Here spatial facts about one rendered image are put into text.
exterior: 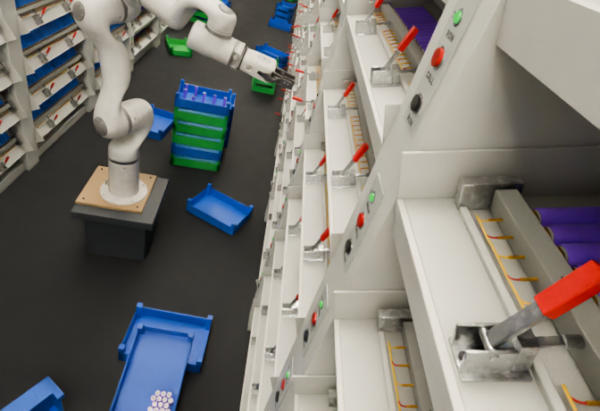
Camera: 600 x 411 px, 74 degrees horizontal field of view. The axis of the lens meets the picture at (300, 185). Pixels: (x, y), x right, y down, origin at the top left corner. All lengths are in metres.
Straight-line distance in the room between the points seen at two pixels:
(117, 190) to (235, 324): 0.75
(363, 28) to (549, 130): 0.54
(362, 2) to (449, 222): 0.73
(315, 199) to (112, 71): 0.92
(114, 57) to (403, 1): 0.99
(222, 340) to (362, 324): 1.31
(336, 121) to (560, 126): 0.59
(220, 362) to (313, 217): 0.96
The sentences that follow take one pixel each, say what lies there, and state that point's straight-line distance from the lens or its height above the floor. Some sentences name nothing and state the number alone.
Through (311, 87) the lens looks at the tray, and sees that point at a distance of 1.57.
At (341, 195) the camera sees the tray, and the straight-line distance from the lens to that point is 0.68.
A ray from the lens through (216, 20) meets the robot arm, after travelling 1.21.
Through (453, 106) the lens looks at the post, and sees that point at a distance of 0.34.
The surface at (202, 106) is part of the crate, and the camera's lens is 2.34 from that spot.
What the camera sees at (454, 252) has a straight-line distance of 0.34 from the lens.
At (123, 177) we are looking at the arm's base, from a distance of 1.78.
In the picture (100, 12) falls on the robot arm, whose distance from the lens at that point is 1.52.
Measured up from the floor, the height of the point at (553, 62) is 1.47.
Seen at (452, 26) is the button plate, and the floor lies 1.46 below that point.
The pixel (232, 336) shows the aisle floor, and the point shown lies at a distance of 1.79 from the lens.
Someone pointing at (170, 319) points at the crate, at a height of 0.01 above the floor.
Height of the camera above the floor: 1.51
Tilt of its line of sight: 35 degrees down
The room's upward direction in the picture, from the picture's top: 18 degrees clockwise
